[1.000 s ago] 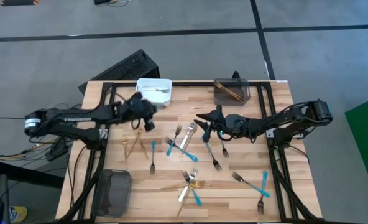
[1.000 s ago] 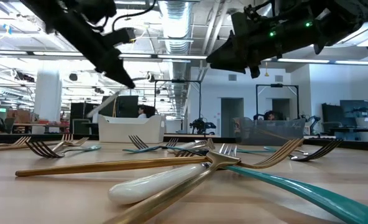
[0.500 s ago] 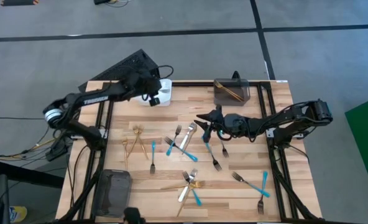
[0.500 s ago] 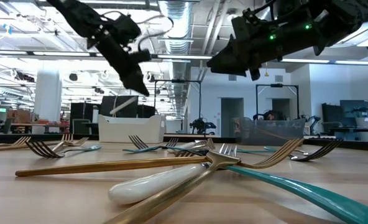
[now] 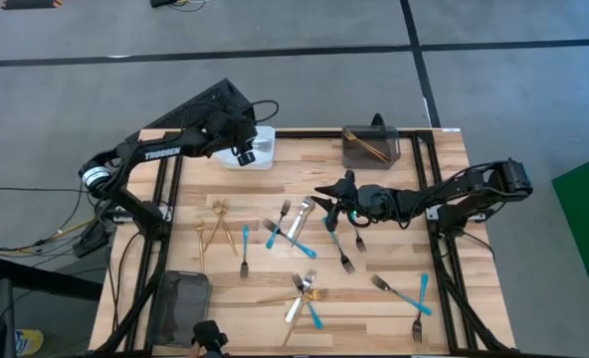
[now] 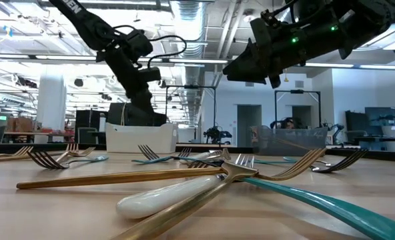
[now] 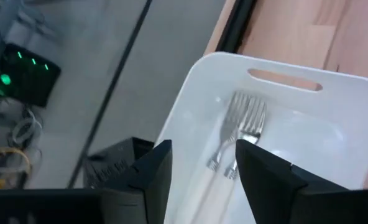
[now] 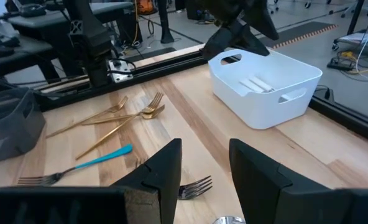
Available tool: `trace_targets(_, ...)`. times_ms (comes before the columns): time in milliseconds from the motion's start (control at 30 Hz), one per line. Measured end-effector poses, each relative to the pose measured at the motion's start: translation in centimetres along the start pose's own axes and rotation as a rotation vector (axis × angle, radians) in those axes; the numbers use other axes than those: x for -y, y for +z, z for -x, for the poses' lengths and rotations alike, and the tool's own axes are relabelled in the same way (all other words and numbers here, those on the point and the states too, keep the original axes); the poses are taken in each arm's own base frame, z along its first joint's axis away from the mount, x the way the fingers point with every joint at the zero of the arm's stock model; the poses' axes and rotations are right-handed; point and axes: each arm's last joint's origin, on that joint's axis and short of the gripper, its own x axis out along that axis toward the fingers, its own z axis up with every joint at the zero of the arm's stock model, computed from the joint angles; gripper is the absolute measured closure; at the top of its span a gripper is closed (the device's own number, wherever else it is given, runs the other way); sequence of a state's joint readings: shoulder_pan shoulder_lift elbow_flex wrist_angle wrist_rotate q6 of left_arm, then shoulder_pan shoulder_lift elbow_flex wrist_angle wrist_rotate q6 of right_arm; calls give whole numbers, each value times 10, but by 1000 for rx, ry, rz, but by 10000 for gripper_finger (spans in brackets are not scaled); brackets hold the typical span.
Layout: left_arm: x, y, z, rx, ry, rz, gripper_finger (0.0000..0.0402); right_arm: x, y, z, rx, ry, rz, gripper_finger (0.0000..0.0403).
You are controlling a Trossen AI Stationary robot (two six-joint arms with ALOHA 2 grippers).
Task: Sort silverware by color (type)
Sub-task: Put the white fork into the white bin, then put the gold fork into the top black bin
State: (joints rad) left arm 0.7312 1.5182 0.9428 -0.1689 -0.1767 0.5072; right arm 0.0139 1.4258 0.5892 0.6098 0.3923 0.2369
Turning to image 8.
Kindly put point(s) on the translucent grey plastic bin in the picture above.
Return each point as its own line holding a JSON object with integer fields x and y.
{"x": 10, "y": 130}

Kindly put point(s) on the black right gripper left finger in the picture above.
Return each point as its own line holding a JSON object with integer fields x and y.
{"x": 78, "y": 205}

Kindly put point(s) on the black pole stand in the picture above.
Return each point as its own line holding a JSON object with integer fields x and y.
{"x": 165, "y": 25}

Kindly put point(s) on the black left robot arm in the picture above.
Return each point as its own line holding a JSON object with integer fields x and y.
{"x": 87, "y": 37}

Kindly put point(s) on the black power strip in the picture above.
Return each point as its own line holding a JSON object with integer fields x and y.
{"x": 339, "y": 63}

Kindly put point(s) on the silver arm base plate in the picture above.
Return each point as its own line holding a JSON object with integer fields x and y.
{"x": 120, "y": 74}

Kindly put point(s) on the black orange-edged floor ramp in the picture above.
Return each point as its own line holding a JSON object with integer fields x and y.
{"x": 299, "y": 34}

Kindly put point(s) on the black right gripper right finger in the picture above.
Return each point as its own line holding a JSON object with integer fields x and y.
{"x": 296, "y": 202}

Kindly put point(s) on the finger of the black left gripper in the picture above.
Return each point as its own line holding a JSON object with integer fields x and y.
{"x": 221, "y": 43}
{"x": 250, "y": 37}

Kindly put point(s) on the grey bench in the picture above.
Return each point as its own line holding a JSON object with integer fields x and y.
{"x": 78, "y": 14}

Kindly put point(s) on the white plastic bin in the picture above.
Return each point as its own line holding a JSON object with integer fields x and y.
{"x": 264, "y": 109}

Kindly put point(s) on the wheeled cart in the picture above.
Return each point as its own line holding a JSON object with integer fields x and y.
{"x": 358, "y": 39}

